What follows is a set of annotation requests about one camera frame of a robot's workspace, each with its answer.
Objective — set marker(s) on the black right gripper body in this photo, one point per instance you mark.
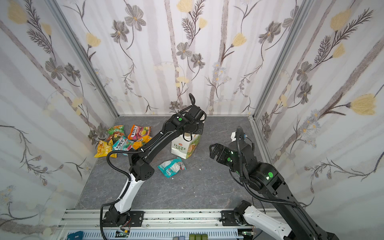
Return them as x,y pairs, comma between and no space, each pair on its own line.
218,153

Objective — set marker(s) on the white printed paper bag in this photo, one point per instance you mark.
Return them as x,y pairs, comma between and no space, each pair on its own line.
184,145

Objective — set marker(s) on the teal snack packet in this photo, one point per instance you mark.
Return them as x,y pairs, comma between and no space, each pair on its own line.
171,167
123,144

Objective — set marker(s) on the yellow orange snack packet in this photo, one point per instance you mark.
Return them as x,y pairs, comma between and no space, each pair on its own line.
142,141

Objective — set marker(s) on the orange pink snack packet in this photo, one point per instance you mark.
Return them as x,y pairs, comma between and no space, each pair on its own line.
138,132

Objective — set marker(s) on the green snack packet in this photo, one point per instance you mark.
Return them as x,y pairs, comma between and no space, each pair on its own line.
115,133

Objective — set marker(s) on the yellow orange chips packet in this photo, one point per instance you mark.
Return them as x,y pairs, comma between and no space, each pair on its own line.
104,148

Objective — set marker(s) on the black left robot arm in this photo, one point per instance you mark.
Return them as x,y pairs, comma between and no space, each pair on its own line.
188,121

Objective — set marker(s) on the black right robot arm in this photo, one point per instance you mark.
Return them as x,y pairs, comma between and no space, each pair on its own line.
264,181

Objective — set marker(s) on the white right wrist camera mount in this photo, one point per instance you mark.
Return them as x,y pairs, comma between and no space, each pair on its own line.
233,136

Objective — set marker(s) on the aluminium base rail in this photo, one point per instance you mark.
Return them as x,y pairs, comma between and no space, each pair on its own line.
154,219

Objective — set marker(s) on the white cable duct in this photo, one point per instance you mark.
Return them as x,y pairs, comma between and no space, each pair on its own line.
163,234

